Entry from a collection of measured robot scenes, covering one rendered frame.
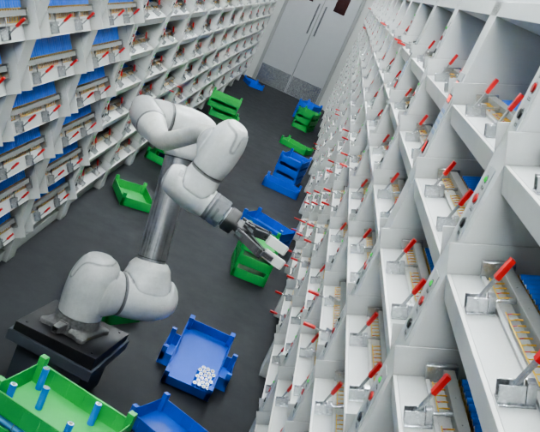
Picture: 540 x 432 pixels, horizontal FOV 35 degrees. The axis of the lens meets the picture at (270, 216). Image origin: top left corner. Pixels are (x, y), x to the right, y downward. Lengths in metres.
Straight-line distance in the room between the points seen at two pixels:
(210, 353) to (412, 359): 2.18
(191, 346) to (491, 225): 2.31
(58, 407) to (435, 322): 1.18
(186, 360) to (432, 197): 1.84
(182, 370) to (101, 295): 0.67
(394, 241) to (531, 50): 0.53
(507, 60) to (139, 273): 1.51
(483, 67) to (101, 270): 1.47
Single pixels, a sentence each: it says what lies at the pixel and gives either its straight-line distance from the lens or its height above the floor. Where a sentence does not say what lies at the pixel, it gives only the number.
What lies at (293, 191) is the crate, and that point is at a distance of 6.89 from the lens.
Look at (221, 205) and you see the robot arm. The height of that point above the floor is 0.94.
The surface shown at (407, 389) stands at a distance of 1.37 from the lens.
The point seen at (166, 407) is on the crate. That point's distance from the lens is 3.19.
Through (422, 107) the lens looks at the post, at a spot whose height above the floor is 1.39.
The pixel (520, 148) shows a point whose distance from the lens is 1.32.
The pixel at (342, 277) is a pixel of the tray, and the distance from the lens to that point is 2.82.
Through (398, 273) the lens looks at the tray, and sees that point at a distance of 1.89.
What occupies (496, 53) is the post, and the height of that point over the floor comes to 1.63.
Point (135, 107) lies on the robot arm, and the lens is 2.92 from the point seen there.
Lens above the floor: 1.62
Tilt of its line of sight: 16 degrees down
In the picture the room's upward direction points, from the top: 25 degrees clockwise
